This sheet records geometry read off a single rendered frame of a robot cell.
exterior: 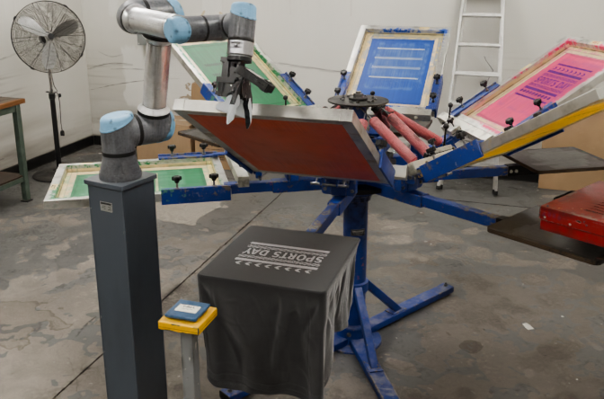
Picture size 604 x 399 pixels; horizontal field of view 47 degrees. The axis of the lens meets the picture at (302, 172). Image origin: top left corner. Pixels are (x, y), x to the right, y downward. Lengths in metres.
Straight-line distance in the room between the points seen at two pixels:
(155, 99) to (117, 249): 0.56
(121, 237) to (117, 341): 0.44
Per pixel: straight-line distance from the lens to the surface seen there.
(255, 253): 2.50
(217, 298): 2.37
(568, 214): 2.61
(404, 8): 6.66
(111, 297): 2.72
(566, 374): 3.81
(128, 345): 2.77
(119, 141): 2.52
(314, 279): 2.31
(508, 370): 3.75
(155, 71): 2.49
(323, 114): 2.07
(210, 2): 7.24
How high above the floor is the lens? 1.93
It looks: 17 degrees down
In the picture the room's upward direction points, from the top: straight up
